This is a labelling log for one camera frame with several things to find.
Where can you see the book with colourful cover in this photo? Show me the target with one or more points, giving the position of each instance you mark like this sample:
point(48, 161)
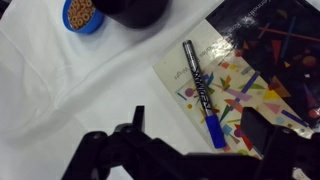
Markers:
point(266, 60)

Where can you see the white table cloth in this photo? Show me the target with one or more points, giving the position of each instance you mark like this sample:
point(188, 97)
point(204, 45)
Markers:
point(66, 83)

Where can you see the blue bowl of nuts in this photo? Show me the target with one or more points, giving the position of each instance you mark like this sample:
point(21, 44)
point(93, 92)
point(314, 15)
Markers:
point(81, 16)

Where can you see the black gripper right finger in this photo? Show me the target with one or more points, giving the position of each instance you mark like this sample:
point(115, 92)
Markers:
point(286, 153)

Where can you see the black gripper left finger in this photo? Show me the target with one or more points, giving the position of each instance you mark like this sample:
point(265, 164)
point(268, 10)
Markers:
point(100, 153)

